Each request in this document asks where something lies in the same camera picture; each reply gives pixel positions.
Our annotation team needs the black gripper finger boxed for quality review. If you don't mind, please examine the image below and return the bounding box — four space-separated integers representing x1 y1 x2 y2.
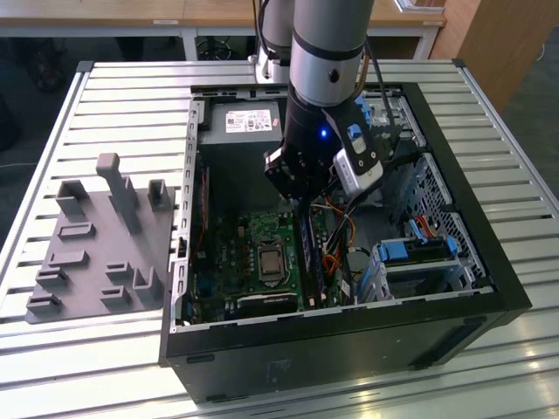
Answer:
307 164 340 200
263 147 309 204

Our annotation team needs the blue RAM stick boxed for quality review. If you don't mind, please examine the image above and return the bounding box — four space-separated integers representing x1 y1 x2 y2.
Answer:
300 203 322 305

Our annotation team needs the black RAM slot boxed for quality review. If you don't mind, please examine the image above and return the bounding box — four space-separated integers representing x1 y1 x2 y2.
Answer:
293 204 317 309

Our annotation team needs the grey power supply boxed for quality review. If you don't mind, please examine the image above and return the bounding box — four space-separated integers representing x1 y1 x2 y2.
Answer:
198 100 289 216

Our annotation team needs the blue disk carrier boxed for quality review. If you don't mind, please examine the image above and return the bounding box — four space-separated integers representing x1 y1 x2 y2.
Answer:
354 96 373 132
377 235 459 265

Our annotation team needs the green motherboard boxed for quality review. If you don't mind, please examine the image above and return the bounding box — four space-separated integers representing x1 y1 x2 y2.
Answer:
187 204 346 324

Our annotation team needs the silver CPU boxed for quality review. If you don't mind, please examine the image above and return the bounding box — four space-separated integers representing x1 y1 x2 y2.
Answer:
260 248 283 277

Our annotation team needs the black graphics card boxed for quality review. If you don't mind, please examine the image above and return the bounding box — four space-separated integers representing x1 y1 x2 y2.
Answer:
235 291 299 318

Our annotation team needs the silver perforated drive cage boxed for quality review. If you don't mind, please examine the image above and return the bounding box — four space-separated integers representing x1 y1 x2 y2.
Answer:
354 152 497 306

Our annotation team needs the black PC case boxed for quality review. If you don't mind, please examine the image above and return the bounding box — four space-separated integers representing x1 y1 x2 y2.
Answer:
157 80 534 405

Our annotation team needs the grey parts rack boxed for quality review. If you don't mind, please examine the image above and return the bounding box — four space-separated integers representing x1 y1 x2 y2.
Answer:
24 152 178 325

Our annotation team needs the wooden cabinet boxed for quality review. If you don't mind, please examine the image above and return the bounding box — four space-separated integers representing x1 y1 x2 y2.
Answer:
430 0 559 114

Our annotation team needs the black camera bracket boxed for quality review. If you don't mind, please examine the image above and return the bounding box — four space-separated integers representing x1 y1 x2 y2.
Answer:
321 106 379 174

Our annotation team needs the silver and blue wrist camera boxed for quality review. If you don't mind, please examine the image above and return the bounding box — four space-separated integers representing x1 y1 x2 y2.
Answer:
332 123 385 200

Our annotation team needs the red and orange wire bundle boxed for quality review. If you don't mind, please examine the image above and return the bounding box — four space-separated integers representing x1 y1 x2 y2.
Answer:
321 251 351 277

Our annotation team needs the black cable bundle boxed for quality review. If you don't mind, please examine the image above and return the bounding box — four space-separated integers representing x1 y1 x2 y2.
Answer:
325 150 424 263

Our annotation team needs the thin red wire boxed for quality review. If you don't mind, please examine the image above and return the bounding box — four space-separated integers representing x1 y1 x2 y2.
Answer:
193 168 210 259

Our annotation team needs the black camera cable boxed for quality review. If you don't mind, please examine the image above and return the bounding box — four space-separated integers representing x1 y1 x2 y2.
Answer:
362 37 395 132

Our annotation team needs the red flat data cable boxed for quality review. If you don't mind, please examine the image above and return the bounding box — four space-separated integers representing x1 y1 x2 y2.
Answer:
408 214 443 245

